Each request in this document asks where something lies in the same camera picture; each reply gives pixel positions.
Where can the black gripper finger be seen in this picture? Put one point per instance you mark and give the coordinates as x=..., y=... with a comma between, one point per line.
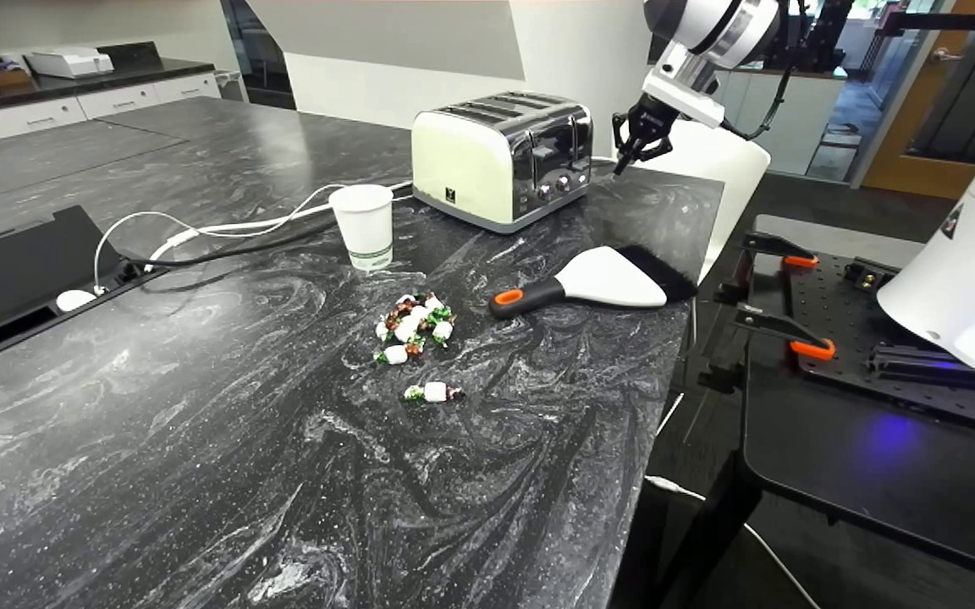
x=650, y=148
x=622, y=138

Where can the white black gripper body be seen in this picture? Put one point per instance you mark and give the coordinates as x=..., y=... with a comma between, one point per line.
x=678, y=84

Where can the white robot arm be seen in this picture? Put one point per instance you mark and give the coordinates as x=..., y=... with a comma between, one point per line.
x=698, y=39

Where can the cream and chrome toaster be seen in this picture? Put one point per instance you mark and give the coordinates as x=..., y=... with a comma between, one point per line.
x=503, y=159

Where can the white chair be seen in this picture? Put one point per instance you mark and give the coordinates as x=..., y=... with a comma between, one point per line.
x=726, y=159

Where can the orange black clamp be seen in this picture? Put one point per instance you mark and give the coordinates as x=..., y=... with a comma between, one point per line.
x=735, y=291

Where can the white paper cup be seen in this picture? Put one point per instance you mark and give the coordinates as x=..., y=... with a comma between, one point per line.
x=363, y=222

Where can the pile of wrapped candies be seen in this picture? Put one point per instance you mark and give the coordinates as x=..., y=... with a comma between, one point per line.
x=411, y=327

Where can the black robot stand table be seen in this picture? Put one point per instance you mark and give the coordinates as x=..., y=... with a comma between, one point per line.
x=842, y=450

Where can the single wrapped candy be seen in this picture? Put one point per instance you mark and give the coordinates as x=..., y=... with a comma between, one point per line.
x=430, y=394

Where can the white countertop appliance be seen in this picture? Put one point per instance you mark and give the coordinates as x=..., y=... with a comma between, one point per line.
x=70, y=62

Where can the black table power box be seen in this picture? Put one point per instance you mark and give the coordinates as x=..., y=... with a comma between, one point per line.
x=56, y=269

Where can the white kitchen cabinets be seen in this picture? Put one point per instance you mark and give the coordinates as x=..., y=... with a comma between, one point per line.
x=38, y=115

